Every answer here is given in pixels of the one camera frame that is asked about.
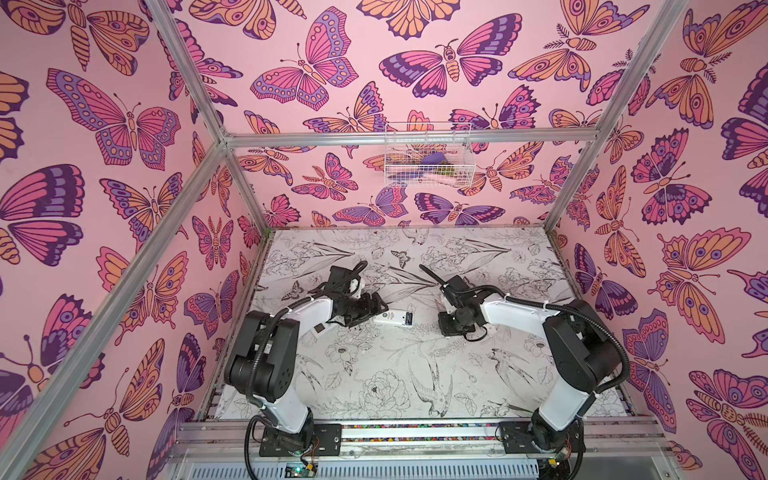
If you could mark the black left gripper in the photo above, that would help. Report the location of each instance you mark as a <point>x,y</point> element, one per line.
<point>368,312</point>

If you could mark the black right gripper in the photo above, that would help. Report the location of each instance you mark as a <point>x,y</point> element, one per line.
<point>450,323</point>

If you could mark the white remote control green sticker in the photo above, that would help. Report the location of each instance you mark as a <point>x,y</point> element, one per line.
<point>392,318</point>

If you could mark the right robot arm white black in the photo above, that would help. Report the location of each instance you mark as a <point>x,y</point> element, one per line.
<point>588,359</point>

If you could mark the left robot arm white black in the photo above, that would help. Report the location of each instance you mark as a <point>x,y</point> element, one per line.
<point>264,355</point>

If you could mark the purple item in basket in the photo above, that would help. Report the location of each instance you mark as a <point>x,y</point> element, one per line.
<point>434,159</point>

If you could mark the green circuit board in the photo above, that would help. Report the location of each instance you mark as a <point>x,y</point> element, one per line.
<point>298,470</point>

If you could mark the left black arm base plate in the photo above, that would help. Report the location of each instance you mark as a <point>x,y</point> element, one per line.
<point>321,440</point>

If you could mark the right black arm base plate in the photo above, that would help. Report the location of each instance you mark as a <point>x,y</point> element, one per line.
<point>528,437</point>

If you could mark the white wire basket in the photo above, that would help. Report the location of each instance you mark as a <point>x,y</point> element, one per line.
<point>421,156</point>

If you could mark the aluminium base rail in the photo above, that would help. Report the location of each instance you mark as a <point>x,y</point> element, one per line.
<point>614,448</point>

